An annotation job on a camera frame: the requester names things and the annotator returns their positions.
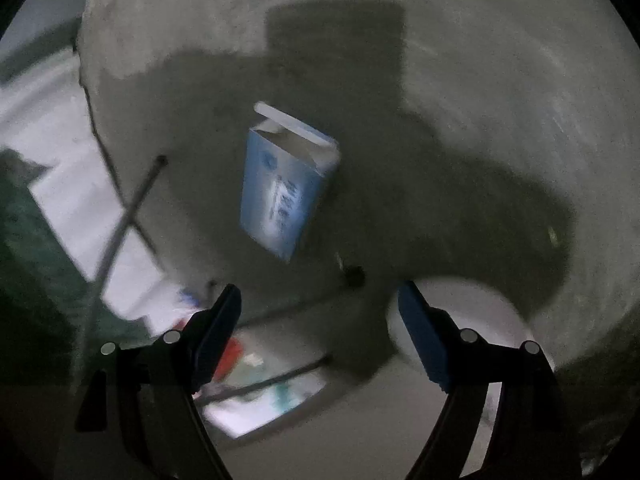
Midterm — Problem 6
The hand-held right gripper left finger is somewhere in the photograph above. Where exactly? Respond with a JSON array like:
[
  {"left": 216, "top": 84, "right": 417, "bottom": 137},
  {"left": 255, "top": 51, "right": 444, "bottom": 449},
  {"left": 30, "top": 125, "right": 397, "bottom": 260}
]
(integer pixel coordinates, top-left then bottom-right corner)
[{"left": 75, "top": 284, "right": 242, "bottom": 480}]

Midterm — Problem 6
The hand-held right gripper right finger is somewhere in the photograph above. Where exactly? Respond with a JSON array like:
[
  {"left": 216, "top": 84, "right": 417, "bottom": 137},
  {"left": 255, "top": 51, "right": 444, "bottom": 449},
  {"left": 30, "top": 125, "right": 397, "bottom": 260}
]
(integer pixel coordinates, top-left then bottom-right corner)
[{"left": 398, "top": 281, "right": 583, "bottom": 480}]

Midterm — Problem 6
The blue and white carton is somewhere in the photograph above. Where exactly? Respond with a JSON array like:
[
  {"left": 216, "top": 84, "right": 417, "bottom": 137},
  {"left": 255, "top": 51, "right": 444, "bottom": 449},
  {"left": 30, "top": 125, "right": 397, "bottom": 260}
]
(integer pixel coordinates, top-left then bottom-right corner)
[{"left": 239, "top": 101, "right": 341, "bottom": 263}]

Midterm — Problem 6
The dark green cloth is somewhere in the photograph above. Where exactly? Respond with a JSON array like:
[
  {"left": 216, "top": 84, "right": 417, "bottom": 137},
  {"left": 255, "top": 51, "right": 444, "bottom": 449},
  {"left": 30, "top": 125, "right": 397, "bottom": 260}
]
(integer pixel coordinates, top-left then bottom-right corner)
[{"left": 0, "top": 152, "right": 146, "bottom": 388}]

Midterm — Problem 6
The black cable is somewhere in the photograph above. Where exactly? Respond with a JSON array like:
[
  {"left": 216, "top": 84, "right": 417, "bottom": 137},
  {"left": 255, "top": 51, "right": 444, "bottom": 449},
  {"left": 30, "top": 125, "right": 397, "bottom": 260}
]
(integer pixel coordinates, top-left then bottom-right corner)
[{"left": 74, "top": 42, "right": 160, "bottom": 258}]

